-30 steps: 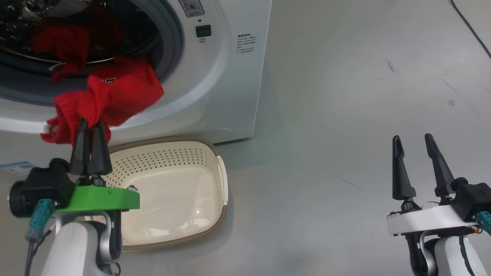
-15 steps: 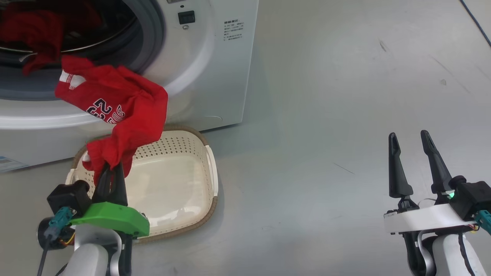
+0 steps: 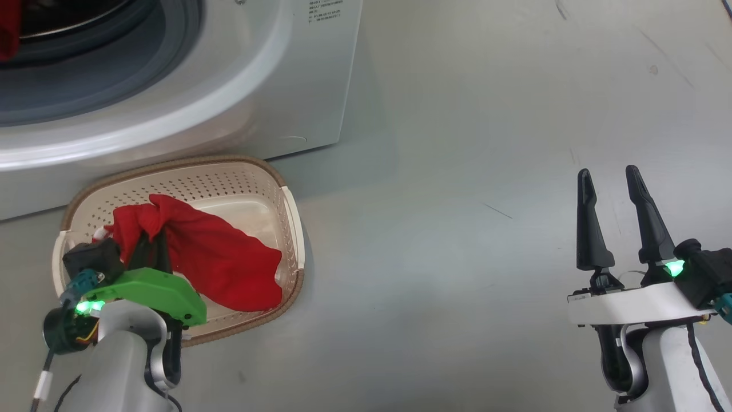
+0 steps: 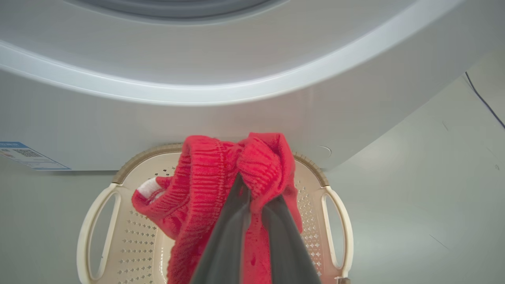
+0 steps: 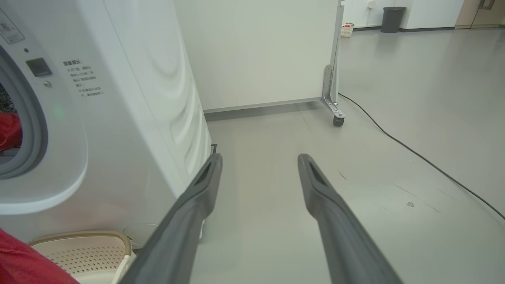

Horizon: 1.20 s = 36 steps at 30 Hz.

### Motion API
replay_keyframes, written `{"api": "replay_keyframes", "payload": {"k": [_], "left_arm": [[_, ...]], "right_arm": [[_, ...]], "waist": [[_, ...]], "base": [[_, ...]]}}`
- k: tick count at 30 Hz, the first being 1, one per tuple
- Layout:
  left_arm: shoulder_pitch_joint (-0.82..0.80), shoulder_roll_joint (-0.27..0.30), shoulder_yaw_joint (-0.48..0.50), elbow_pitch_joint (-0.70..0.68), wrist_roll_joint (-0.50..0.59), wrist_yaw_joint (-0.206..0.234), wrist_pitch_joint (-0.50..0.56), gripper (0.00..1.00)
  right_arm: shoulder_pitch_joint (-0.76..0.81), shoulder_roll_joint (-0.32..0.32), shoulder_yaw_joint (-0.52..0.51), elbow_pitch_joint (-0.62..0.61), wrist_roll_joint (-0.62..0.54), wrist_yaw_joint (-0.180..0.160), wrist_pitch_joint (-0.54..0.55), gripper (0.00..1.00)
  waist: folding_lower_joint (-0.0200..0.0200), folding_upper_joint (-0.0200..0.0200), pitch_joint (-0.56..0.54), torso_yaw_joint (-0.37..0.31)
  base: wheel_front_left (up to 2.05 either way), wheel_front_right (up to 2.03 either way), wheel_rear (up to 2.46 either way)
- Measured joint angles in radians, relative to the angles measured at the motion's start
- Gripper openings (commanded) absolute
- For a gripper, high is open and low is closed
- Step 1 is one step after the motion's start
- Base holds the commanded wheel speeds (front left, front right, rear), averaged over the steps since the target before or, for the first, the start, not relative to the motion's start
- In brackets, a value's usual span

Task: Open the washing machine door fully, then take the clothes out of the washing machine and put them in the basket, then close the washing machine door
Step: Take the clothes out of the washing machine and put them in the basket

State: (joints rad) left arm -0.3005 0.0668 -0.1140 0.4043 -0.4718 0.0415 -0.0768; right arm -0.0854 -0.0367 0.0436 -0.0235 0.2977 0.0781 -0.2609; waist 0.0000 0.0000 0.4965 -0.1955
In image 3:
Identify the printed text label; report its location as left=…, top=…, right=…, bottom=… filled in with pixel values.
left=306, top=0, right=344, bottom=35

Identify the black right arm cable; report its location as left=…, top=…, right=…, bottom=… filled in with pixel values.
left=686, top=323, right=728, bottom=412

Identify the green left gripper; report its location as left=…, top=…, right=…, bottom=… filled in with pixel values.
left=83, top=229, right=208, bottom=328

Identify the white front-load washing machine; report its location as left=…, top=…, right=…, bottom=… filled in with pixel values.
left=0, top=0, right=364, bottom=221

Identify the left camera cable teal plug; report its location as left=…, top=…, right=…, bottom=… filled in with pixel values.
left=31, top=270, right=105, bottom=412

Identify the beige perforated laundry basket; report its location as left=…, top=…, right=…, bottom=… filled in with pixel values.
left=51, top=154, right=305, bottom=347

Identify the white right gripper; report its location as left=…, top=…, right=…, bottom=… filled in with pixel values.
left=567, top=165, right=715, bottom=327

